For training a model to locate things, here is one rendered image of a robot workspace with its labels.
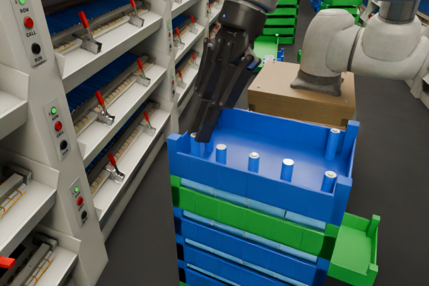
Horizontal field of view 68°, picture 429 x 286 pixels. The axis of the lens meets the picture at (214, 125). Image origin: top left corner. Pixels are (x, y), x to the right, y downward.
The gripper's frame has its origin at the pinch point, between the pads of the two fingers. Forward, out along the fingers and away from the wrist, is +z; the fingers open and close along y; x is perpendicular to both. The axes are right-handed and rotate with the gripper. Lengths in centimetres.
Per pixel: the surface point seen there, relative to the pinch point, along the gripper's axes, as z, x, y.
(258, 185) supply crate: 4.9, -3.8, -13.4
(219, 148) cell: 2.6, -0.7, -5.4
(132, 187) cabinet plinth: 43, -18, 44
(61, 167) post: 20.3, 15.5, 18.3
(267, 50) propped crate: -20, -136, 117
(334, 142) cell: -4.0, -20.2, -13.6
